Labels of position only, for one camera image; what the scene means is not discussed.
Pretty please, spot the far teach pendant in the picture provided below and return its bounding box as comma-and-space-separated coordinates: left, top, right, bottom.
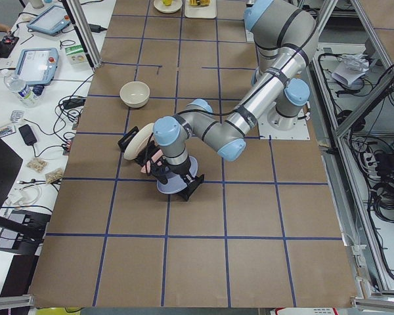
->
27, 5, 71, 36

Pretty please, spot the pink plate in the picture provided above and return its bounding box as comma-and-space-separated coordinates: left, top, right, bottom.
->
141, 149, 164, 174

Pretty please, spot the near teach pendant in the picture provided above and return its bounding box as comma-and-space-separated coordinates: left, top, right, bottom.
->
15, 48, 59, 86

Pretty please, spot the cream ceramic bowl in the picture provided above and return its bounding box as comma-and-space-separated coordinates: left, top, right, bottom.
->
120, 81, 150, 108

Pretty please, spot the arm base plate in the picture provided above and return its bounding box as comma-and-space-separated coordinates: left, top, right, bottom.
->
244, 17, 256, 43
257, 102, 311, 140

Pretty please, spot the cream plate with lemon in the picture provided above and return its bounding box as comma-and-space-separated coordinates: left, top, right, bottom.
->
153, 0, 183, 14

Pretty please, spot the teach pendant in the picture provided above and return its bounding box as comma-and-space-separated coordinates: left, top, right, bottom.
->
15, 48, 59, 86
27, 5, 71, 36

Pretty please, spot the black power adapter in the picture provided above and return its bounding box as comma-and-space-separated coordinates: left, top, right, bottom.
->
18, 124, 37, 146

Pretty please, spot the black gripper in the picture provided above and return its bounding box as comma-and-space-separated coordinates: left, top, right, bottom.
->
168, 159, 194, 184

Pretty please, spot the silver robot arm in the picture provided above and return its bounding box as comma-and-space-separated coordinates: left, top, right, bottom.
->
153, 0, 319, 183

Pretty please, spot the clear water bottle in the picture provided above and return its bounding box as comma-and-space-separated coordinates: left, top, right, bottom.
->
4, 72, 37, 108

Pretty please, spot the blue plate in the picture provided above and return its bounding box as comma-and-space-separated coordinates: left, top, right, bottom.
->
156, 156, 198, 194

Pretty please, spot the cream rectangular tray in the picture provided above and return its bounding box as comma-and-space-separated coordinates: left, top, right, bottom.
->
185, 0, 217, 19

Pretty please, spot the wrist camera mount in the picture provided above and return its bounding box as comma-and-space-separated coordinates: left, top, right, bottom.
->
147, 158, 169, 184

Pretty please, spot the black plate rack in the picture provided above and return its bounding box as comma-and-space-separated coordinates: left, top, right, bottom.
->
118, 132, 204, 201

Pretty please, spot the green white carton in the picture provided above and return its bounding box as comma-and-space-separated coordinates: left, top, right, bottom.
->
64, 45, 87, 65

